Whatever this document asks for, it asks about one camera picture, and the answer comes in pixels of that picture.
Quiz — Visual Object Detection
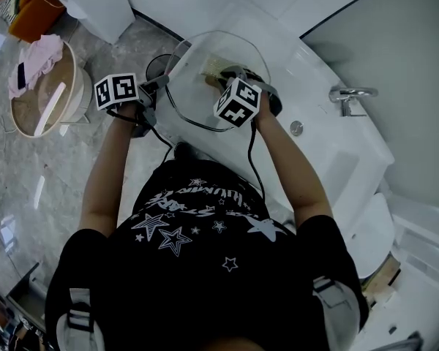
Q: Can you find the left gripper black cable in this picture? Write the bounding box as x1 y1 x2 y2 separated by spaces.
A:
105 107 175 166

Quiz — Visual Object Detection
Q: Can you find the person's right forearm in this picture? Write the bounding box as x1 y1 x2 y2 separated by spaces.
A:
254 91 334 230

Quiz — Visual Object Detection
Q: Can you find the white washbasin cabinet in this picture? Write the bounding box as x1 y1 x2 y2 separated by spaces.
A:
151 0 396 233

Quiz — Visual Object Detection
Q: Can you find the wooden toilet base board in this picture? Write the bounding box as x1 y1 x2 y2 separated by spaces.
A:
361 254 403 306

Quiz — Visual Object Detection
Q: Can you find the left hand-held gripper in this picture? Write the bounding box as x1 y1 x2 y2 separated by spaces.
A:
94 72 170 139

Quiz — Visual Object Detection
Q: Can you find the yellow sponge cloth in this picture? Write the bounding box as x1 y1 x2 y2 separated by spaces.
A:
203 57 242 87

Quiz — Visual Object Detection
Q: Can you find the white toilet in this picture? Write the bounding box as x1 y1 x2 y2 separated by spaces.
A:
345 192 396 281

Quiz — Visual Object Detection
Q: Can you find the black shoe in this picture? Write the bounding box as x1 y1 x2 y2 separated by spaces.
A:
173 141 195 161

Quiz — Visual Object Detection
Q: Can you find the person's left forearm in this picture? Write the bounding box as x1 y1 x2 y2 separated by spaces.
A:
78 102 140 233

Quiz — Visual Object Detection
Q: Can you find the black waste bin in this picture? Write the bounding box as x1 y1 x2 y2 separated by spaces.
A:
146 53 175 83

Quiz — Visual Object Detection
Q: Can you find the round beige side table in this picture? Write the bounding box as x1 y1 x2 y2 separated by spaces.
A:
9 40 94 139

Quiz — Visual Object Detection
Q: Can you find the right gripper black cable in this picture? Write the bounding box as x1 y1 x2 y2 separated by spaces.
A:
247 121 266 200

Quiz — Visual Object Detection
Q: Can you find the chrome faucet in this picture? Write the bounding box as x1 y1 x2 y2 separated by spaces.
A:
329 86 380 118

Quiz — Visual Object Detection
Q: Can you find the pink cloth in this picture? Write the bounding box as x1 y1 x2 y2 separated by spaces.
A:
7 34 65 100

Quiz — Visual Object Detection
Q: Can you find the glass vessel sink bowl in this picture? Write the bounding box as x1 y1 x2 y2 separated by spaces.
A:
164 30 271 132

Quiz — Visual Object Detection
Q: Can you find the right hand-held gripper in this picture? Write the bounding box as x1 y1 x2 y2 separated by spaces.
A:
214 65 282 129

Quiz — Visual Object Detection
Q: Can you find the orange armchair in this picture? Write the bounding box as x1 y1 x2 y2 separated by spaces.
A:
0 0 67 43

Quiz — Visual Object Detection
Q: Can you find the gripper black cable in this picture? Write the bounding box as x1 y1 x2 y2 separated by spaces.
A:
105 107 175 166
247 121 266 200

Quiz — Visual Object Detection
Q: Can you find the black star-print shirt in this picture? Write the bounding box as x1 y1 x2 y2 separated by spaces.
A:
45 159 370 351

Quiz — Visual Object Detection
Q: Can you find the grey harness strap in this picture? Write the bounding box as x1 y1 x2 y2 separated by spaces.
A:
56 287 105 351
312 276 361 343

